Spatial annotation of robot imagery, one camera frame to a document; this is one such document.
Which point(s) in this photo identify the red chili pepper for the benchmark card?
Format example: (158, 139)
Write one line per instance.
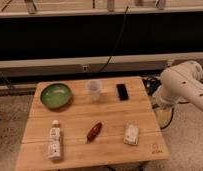
(94, 132)

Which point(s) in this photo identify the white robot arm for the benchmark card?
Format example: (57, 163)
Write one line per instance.
(182, 80)

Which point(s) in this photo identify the blue power adapter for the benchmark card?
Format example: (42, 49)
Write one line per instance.
(153, 87)

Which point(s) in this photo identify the white plastic bottle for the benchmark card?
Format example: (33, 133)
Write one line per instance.
(54, 146)

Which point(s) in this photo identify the clear plastic cup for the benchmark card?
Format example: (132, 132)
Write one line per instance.
(94, 89)

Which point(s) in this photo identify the black rectangular block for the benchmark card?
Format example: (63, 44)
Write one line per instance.
(122, 92)

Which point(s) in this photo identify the green ceramic bowl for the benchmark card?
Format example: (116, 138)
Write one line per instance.
(55, 95)

